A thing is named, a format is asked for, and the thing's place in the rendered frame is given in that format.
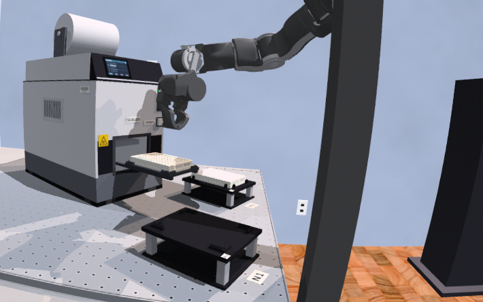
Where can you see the white material roll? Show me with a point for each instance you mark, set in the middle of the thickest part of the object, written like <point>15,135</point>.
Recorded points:
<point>86,35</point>

